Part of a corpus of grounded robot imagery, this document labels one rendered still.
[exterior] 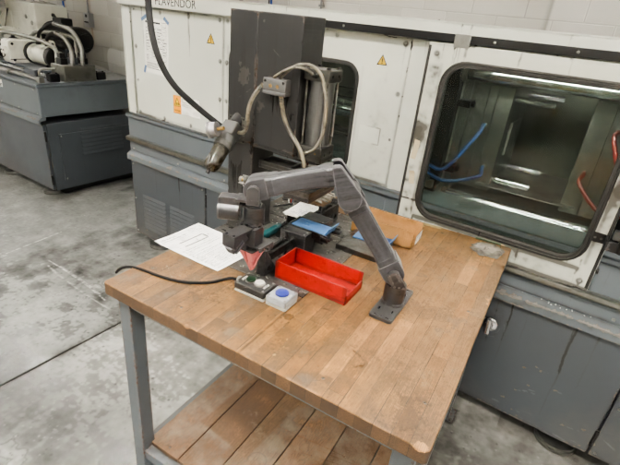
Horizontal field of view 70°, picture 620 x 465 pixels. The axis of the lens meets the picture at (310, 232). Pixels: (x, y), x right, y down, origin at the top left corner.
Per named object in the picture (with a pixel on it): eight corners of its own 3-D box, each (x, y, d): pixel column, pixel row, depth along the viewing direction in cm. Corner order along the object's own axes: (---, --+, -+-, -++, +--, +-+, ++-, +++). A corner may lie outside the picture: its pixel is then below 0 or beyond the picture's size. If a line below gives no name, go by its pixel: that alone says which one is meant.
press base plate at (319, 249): (301, 305, 132) (302, 297, 131) (179, 253, 154) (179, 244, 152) (383, 233, 184) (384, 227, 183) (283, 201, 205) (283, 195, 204)
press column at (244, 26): (249, 233, 165) (258, 10, 132) (224, 224, 170) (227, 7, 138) (271, 221, 176) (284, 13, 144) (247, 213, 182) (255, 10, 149)
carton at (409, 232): (410, 251, 167) (413, 232, 163) (350, 232, 177) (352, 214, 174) (420, 240, 177) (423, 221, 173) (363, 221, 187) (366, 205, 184)
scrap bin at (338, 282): (344, 305, 129) (347, 289, 127) (274, 277, 140) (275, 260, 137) (361, 288, 139) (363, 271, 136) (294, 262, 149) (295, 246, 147)
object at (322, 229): (328, 237, 150) (329, 229, 148) (291, 224, 156) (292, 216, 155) (338, 231, 155) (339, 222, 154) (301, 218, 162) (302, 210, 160)
